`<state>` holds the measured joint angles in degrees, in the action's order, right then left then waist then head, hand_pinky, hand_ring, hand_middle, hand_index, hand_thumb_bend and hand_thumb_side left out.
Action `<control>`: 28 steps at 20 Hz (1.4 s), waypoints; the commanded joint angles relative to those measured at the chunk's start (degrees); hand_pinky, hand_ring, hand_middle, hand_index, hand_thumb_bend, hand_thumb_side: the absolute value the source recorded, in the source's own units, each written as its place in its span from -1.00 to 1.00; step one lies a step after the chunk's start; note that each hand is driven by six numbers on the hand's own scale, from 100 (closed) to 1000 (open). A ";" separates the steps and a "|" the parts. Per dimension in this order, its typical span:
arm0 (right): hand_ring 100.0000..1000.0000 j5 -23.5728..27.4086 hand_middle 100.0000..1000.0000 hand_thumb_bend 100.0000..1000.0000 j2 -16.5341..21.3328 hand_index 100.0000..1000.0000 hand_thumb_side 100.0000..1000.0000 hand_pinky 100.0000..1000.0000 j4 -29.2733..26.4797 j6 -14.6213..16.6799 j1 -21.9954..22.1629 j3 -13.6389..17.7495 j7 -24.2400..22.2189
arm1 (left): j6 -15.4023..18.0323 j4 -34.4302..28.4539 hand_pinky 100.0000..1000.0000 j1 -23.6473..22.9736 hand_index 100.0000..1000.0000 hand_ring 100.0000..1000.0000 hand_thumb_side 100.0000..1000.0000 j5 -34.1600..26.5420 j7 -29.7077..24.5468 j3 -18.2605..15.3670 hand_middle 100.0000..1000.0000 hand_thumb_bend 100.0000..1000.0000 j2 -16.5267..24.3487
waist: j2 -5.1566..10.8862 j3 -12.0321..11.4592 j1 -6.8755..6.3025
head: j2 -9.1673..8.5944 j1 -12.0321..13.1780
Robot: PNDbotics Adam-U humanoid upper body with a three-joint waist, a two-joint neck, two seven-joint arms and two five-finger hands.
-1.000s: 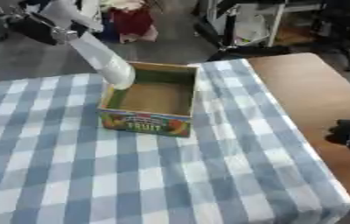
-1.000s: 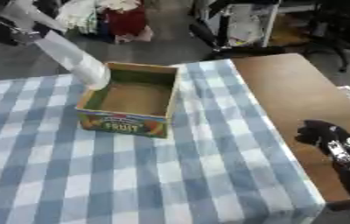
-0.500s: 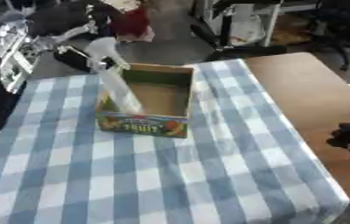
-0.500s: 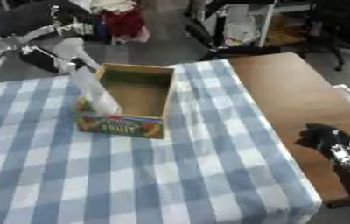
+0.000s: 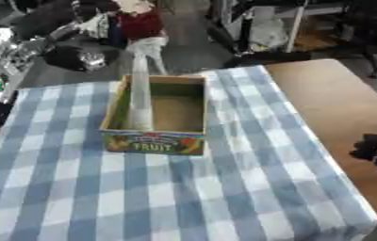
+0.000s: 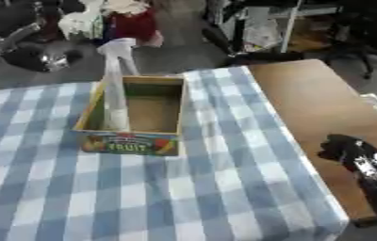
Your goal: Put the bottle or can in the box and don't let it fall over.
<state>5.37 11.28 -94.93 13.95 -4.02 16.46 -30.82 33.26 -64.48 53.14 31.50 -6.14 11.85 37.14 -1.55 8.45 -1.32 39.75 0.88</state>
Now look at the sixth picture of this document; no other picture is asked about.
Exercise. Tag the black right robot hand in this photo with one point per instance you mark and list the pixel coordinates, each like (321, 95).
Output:
(340, 149)

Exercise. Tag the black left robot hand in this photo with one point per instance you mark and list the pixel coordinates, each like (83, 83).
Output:
(24, 58)

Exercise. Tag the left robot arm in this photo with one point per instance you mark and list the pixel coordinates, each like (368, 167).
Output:
(2, 42)

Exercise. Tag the clear spray bottle white top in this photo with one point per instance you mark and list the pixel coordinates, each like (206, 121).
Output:
(115, 94)

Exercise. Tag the printed tan cardboard box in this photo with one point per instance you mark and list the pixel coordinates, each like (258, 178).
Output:
(153, 113)

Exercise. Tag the white plastic bag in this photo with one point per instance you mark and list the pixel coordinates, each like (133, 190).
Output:
(82, 22)

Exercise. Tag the black office chair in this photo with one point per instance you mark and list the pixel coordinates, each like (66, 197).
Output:
(362, 37)

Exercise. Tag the red bag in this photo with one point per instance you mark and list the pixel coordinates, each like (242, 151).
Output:
(134, 25)

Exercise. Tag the white desk frame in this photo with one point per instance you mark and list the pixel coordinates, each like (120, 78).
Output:
(292, 19)

